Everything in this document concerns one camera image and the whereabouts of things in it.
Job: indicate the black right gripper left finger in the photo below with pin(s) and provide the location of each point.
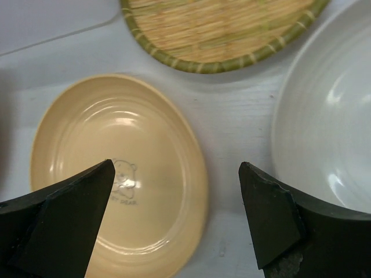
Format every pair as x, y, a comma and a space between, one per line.
51, 232

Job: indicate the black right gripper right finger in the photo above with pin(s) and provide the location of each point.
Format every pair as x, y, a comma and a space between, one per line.
297, 235

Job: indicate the yellow plastic plate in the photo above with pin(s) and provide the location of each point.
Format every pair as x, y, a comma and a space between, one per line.
158, 204

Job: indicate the round green-rimmed woven tray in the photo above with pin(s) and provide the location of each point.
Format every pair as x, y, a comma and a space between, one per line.
209, 37

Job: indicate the white plastic bin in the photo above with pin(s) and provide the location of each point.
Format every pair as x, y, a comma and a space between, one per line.
25, 23

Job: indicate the cream white plate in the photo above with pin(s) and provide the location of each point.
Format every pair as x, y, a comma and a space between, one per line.
320, 139

